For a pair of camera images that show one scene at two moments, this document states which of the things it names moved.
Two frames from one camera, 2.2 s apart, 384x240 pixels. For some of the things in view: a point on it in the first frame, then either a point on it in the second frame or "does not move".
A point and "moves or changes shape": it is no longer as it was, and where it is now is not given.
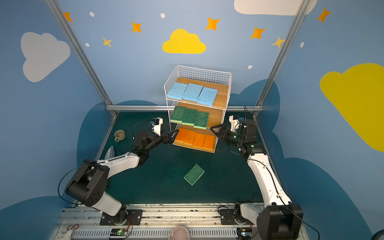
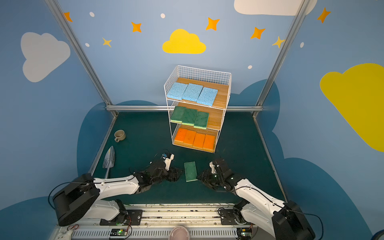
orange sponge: x=189 y=138 does not move
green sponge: x=201 y=120 does not move
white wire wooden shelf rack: x=197 y=100 does not move
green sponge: x=194 y=175 moves or changes shape
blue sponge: x=207 y=96 does not move
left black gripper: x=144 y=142 -> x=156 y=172
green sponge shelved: x=178 y=114 does not move
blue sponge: x=192 y=92 does not move
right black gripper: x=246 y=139 -> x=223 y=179
